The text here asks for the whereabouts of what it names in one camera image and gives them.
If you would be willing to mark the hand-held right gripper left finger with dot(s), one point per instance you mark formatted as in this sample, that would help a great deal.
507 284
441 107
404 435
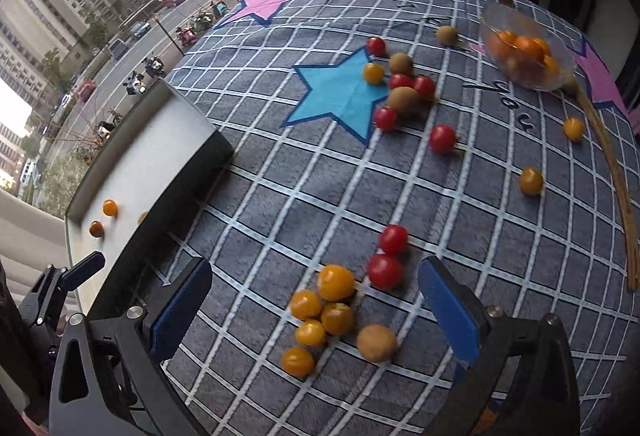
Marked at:
179 313

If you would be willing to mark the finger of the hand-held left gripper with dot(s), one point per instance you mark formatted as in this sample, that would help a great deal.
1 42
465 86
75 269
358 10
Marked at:
83 269

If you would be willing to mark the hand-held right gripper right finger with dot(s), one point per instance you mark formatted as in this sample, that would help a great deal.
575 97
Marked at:
450 313

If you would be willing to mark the yellow cherry tomato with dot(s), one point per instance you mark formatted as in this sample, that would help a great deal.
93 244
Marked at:
337 319
531 181
142 217
96 229
110 207
298 361
336 282
574 129
373 73
310 333
305 304

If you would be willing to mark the red cherry tomato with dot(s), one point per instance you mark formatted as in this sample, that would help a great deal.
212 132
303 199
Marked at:
424 86
443 139
376 46
385 271
393 239
400 81
385 118

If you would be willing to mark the small brown kiwi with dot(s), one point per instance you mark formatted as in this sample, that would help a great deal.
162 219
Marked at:
403 100
447 35
401 63
376 342

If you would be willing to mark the white tray with black side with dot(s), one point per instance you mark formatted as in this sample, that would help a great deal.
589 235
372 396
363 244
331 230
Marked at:
150 151

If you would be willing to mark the grey checked star blanket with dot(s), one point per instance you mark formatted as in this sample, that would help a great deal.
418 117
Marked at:
300 196

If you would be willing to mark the wooden stick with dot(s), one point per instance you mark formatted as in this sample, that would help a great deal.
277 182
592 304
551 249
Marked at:
607 151

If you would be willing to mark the heap of orange cherry tomatoes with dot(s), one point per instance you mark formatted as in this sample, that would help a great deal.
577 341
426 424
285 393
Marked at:
527 48

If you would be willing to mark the clear plastic bowl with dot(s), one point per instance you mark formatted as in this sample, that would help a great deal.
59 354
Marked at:
500 18

